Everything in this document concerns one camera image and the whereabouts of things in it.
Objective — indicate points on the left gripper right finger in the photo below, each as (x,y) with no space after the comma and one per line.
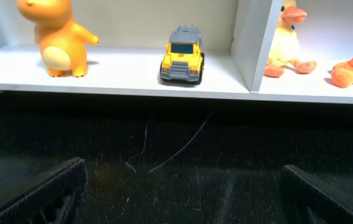
(325,202)

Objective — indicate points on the white plush goose with hat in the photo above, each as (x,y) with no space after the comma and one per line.
(350,70)

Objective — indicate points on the grey and yellow toy truck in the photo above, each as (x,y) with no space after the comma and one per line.
(181,59)

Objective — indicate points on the yellow plush duck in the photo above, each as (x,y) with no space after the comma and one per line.
(283,43)

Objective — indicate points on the orange rubber duck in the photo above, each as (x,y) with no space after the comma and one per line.
(61,37)

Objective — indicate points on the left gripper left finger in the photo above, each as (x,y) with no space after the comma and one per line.
(33,199)

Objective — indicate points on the white shelf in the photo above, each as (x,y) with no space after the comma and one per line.
(117,71)

